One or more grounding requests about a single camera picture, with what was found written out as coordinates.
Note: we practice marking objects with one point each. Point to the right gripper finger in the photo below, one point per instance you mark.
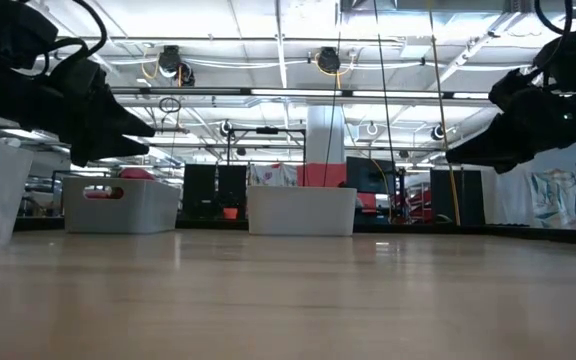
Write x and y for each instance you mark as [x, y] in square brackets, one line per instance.
[493, 142]
[510, 162]

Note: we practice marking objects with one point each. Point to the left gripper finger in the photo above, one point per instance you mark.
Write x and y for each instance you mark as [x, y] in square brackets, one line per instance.
[103, 152]
[113, 125]

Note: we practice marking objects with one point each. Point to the black cabinet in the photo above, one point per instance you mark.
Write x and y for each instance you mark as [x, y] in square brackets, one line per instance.
[199, 192]
[468, 197]
[232, 185]

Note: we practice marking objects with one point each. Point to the patterned cloth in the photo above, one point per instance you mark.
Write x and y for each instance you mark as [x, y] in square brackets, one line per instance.
[560, 200]
[273, 175]

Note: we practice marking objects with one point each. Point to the gray plastic basket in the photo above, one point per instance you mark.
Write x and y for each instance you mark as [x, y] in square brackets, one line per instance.
[143, 210]

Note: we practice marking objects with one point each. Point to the clear plastic bin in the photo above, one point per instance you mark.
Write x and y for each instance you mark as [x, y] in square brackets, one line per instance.
[8, 175]

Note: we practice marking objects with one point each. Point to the black monitor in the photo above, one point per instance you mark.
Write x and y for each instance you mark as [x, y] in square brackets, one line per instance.
[368, 175]

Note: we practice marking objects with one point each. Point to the small orange pot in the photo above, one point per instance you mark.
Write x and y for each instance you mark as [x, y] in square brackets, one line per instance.
[230, 213]

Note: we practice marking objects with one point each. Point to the white column red base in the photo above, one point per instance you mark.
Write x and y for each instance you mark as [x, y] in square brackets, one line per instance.
[325, 135]

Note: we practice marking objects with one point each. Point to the long ceiling light bar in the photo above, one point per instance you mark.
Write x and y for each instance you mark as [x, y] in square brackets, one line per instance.
[293, 92]

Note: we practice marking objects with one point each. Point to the white plastic basket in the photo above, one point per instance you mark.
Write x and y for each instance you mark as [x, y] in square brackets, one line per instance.
[300, 212]

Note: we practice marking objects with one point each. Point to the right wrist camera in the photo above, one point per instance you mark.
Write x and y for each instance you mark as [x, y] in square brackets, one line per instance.
[563, 55]

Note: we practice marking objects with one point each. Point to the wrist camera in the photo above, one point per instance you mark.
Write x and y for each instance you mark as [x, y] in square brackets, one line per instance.
[8, 30]
[563, 55]

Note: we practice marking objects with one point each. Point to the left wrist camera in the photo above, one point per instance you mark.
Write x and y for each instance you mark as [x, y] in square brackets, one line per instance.
[8, 30]

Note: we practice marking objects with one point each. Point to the black gantry frame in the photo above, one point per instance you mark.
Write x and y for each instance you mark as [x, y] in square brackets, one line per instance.
[268, 130]

